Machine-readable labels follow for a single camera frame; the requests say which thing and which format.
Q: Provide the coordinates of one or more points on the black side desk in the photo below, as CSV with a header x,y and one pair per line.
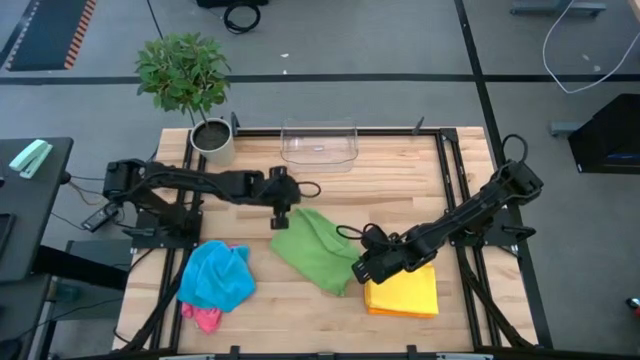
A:
x,y
30,225

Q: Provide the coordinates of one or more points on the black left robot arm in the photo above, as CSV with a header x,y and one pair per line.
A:
x,y
200,182

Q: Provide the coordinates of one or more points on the black orange-striped floor mat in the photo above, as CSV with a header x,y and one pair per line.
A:
x,y
47,32

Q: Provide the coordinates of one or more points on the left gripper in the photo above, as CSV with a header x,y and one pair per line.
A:
x,y
280,195

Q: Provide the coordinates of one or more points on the black power adapter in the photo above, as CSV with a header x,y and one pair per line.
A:
x,y
100,217

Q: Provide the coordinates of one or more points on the green leafy plant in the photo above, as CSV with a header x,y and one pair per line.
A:
x,y
182,72

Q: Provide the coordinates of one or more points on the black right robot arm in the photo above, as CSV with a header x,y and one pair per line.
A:
x,y
480,205

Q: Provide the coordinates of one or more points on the clear plastic bin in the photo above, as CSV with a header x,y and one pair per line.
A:
x,y
320,147

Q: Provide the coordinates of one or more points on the black desk foot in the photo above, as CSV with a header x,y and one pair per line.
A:
x,y
80,267

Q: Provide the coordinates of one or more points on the yellow microfiber towel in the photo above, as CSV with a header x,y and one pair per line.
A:
x,y
402,292

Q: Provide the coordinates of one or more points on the black cabinet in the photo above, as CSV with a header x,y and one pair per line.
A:
x,y
610,135

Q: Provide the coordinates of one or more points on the pink microfiber towel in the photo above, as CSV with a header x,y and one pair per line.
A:
x,y
207,320

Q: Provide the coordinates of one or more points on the black box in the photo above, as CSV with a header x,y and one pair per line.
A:
x,y
232,2

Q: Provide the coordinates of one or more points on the mint green stapler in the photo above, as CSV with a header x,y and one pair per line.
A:
x,y
30,157

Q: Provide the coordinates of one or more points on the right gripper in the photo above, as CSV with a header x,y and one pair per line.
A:
x,y
400,260

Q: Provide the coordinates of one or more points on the blue microfiber towel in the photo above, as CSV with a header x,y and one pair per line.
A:
x,y
215,277

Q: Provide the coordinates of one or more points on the white plant pot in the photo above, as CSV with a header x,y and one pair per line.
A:
x,y
212,142

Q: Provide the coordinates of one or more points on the red object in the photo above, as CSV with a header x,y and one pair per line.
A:
x,y
634,303

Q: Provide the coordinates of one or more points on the green microfiber towel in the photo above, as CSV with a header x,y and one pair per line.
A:
x,y
315,250

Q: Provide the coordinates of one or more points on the black tablet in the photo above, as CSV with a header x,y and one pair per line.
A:
x,y
5,235

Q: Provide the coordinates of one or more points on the orange microfiber towel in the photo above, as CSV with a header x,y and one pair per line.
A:
x,y
400,315

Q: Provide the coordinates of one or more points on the grey metal table foot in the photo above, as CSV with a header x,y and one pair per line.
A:
x,y
555,7
562,129

